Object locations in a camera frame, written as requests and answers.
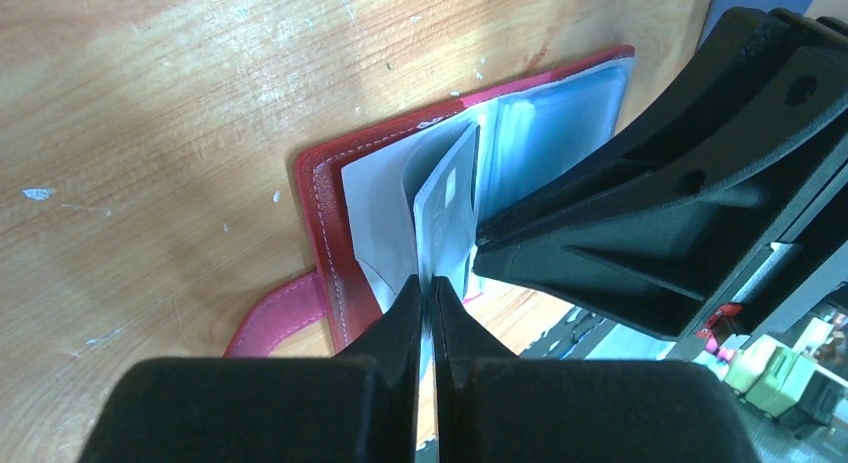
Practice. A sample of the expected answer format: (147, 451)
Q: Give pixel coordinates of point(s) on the red leather card holder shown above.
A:
(336, 289)

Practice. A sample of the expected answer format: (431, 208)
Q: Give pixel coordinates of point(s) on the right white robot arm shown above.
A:
(782, 380)

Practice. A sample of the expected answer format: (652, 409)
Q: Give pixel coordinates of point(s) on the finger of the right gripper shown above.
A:
(742, 53)

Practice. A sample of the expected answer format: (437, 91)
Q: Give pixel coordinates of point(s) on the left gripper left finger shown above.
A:
(357, 406)

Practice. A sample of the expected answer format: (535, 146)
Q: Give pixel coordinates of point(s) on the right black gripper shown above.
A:
(732, 237)

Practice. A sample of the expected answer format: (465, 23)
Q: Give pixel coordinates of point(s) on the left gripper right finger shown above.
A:
(493, 406)

